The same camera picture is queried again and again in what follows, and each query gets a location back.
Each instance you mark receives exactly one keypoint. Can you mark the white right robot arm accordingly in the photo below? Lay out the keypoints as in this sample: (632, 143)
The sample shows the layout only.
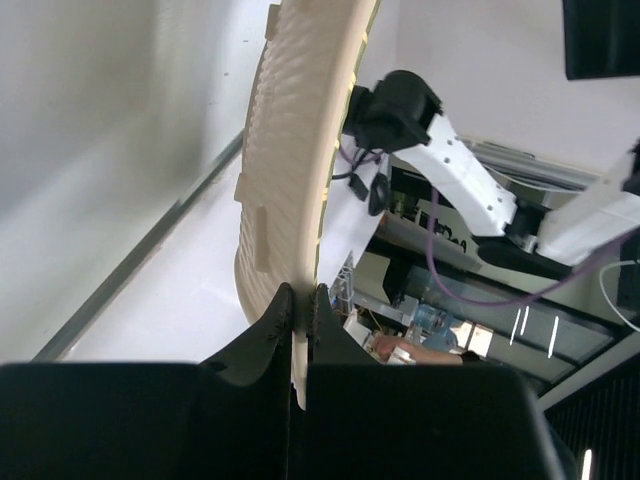
(602, 213)

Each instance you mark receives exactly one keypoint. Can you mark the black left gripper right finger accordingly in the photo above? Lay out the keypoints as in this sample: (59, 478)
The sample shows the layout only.
(367, 420)

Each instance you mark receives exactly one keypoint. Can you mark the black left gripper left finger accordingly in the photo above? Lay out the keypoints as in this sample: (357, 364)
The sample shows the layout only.
(224, 418)

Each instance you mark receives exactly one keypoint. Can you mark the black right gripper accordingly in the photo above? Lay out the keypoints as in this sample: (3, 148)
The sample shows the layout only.
(393, 116)

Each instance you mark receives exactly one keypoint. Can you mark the black monitor screen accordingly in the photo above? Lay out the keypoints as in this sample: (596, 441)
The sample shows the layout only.
(601, 38)

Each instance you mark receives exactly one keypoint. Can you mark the square bamboo mat tray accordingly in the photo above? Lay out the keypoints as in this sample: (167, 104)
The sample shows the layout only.
(298, 104)

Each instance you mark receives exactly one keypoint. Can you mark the person's hand in background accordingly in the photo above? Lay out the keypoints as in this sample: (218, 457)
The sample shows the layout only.
(385, 345)

